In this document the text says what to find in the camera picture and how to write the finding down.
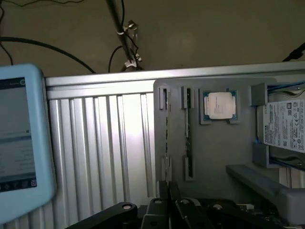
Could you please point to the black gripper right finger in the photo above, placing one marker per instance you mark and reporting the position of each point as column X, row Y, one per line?
column 188, row 214

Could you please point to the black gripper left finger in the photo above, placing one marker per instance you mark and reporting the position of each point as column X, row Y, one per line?
column 156, row 214

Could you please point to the grey parts rack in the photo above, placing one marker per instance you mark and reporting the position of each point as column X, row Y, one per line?
column 214, row 148

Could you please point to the silver CPU chip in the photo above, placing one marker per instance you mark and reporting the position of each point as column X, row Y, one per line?
column 220, row 105

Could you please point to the silver hard disk white label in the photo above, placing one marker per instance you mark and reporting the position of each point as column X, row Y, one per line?
column 283, row 124

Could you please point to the light blue teach pendant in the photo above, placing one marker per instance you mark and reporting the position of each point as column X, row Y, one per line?
column 45, row 143

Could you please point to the black stand leg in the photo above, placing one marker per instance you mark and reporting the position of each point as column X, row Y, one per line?
column 295, row 52

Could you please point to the metal pole with clamps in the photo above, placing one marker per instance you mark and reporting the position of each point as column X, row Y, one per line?
column 117, row 19

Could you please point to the blue disk rail frame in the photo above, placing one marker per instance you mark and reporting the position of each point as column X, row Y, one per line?
column 281, row 86

